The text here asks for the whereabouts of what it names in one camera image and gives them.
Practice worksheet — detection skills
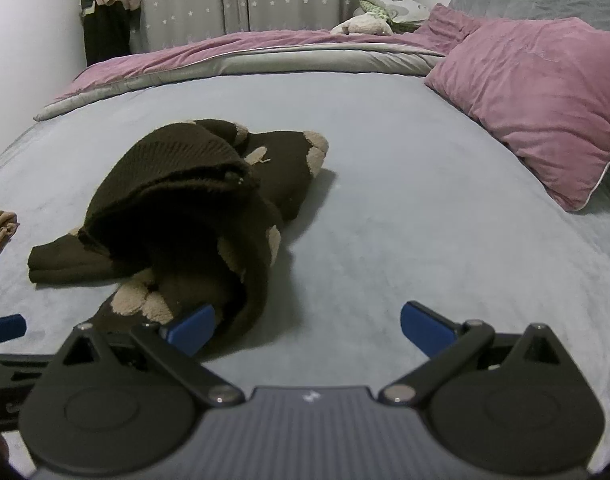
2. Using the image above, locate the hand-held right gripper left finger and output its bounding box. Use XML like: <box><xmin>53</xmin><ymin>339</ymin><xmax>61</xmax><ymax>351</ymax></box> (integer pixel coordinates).
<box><xmin>50</xmin><ymin>304</ymin><xmax>246</xmax><ymax>407</ymax></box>

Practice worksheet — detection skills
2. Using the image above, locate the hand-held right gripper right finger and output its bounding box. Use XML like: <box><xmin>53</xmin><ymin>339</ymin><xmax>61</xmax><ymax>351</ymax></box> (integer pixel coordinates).
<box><xmin>379</xmin><ymin>301</ymin><xmax>562</xmax><ymax>407</ymax></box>

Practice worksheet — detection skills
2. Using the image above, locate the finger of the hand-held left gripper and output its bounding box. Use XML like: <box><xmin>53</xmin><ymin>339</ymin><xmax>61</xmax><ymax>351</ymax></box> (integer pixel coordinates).
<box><xmin>0</xmin><ymin>314</ymin><xmax>26</xmax><ymax>348</ymax></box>
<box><xmin>0</xmin><ymin>352</ymin><xmax>53</xmax><ymax>433</ymax></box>

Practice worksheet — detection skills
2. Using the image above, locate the brown sweater with beige patches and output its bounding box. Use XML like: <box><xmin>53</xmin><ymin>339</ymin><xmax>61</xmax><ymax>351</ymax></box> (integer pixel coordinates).
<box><xmin>27</xmin><ymin>119</ymin><xmax>330</xmax><ymax>361</ymax></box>

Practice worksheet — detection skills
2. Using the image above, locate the pale blue bed sheet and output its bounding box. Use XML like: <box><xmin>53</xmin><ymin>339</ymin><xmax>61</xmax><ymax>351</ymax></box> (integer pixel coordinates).
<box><xmin>0</xmin><ymin>67</ymin><xmax>610</xmax><ymax>466</ymax></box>

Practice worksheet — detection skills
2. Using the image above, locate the large pink pillow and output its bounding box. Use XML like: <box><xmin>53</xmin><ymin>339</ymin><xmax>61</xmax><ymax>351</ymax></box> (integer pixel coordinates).
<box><xmin>425</xmin><ymin>16</ymin><xmax>610</xmax><ymax>212</ymax></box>

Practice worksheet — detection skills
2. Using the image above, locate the pink and grey duvet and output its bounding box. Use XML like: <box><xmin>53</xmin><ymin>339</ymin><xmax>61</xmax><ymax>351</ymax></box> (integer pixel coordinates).
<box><xmin>33</xmin><ymin>29</ymin><xmax>448</xmax><ymax>122</ymax></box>

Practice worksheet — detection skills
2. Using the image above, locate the small pink pillow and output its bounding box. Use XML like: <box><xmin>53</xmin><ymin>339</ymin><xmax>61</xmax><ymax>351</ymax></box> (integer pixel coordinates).
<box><xmin>415</xmin><ymin>3</ymin><xmax>486</xmax><ymax>56</ymax></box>

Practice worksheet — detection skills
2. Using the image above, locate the hanging dark garment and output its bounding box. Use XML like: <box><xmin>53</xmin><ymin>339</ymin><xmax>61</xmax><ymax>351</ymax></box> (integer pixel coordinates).
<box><xmin>80</xmin><ymin>0</ymin><xmax>146</xmax><ymax>67</ymax></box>

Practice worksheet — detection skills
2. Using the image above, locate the cream plush toy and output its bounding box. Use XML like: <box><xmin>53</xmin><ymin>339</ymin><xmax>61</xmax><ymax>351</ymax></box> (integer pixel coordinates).
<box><xmin>331</xmin><ymin>14</ymin><xmax>394</xmax><ymax>37</ymax></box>

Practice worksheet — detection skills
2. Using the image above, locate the white patterned pillow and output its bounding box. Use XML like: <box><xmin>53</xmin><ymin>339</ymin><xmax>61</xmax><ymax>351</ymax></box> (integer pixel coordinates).
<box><xmin>354</xmin><ymin>0</ymin><xmax>430</xmax><ymax>25</ymax></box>

